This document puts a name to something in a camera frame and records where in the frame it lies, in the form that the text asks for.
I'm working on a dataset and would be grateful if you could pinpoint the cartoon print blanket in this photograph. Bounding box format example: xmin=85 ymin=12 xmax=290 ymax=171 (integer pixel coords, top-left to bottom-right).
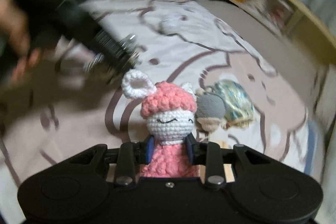
xmin=1 ymin=0 xmax=324 ymax=223

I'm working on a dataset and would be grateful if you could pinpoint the person's left hand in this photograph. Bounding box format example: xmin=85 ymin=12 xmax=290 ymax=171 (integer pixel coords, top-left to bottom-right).
xmin=1 ymin=0 xmax=42 ymax=82

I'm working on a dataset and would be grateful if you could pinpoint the pink white crochet doll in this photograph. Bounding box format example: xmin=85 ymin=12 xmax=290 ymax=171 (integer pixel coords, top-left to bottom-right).
xmin=121 ymin=69 xmax=199 ymax=178

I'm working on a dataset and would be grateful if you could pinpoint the white knit scrunchie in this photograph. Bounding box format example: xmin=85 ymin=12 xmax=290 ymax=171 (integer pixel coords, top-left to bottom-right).
xmin=159 ymin=15 xmax=183 ymax=35

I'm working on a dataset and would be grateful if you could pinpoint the grey crochet ball charm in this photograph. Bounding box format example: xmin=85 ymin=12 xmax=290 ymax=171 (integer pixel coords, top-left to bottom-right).
xmin=195 ymin=88 xmax=226 ymax=133

